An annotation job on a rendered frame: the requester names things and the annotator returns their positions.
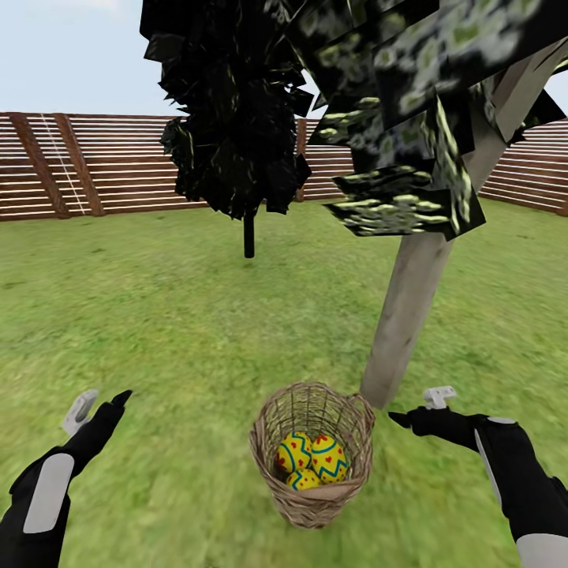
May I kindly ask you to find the wicker basket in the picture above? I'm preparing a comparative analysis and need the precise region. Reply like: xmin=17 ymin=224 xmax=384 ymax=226
xmin=248 ymin=381 xmax=376 ymax=530

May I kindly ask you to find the easter egg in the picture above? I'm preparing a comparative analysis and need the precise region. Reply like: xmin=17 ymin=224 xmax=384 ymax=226
xmin=312 ymin=434 xmax=349 ymax=485
xmin=276 ymin=430 xmax=314 ymax=476
xmin=284 ymin=469 xmax=323 ymax=491

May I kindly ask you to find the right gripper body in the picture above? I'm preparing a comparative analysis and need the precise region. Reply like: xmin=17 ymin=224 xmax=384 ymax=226
xmin=409 ymin=406 xmax=456 ymax=443

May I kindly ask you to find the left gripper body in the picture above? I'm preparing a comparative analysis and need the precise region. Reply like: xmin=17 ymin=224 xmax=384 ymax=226
xmin=73 ymin=402 xmax=125 ymax=455

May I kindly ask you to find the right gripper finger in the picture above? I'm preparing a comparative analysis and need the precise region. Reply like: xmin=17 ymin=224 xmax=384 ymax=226
xmin=388 ymin=411 xmax=411 ymax=428

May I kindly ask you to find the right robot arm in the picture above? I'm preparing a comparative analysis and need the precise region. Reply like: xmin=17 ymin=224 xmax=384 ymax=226
xmin=388 ymin=386 xmax=568 ymax=568

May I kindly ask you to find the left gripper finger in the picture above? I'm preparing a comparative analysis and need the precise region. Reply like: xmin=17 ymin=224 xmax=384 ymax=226
xmin=111 ymin=390 xmax=132 ymax=410

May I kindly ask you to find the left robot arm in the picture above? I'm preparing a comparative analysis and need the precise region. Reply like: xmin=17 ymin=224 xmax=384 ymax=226
xmin=0 ymin=390 xmax=132 ymax=568

